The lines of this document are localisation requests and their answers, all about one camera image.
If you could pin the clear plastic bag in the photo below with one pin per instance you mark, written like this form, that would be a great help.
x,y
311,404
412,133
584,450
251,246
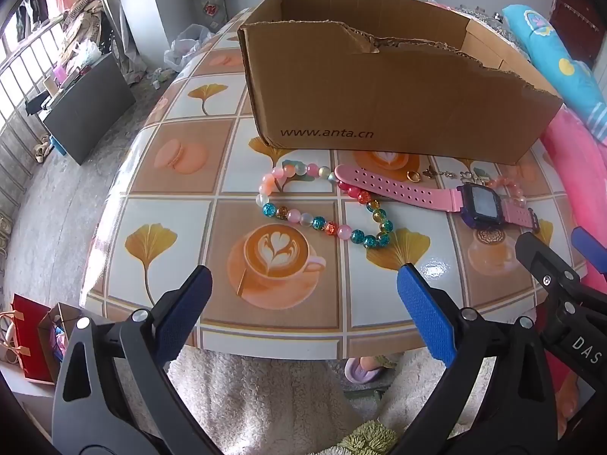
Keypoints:
x,y
185,45

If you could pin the green plush cloth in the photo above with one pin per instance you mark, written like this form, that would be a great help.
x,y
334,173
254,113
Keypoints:
x,y
370,436

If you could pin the blue cartoon pillow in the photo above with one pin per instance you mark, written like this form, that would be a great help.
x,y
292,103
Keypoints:
x,y
545,38

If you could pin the black cabinet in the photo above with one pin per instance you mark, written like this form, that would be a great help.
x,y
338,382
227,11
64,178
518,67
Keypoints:
x,y
85,113

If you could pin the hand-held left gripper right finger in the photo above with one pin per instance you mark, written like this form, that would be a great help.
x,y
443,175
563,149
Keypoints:
x,y
427,315

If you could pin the brown door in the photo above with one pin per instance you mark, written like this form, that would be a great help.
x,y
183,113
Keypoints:
x,y
574,19

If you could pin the brown paper bag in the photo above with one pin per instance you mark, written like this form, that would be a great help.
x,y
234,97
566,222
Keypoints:
x,y
59,315

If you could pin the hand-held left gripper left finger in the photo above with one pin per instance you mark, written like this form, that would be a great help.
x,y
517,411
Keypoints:
x,y
185,315

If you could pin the red gift bag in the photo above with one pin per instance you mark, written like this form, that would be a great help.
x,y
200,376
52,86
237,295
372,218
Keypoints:
x,y
31,341

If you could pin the brown cardboard box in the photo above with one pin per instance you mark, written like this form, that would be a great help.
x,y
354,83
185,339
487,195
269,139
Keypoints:
x,y
355,95

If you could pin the pink quilt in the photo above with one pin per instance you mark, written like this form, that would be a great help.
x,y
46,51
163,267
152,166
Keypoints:
x,y
583,166

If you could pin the grey speckled cloth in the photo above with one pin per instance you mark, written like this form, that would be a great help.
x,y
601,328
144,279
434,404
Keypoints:
x,y
479,14

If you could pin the purple slipper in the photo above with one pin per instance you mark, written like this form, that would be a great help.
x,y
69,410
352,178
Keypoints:
x,y
355,372

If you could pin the gold butterfly pendant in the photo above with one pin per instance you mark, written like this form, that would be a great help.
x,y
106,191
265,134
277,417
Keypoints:
x,y
467,177

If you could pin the pile of clothes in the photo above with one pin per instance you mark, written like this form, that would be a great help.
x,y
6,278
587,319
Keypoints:
x,y
87,19

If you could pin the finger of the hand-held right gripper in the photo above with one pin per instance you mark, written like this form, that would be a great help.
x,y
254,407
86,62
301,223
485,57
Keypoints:
x,y
545,263
588,246

